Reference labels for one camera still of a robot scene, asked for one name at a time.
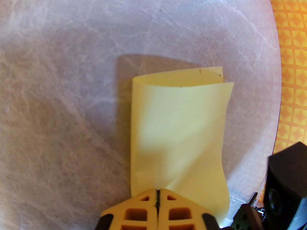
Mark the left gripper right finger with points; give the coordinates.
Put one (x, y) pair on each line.
(182, 212)

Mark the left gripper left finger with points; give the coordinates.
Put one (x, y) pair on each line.
(134, 212)

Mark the pale yellow paper sheet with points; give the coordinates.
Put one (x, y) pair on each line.
(180, 128)

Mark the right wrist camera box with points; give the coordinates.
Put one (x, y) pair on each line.
(287, 176)

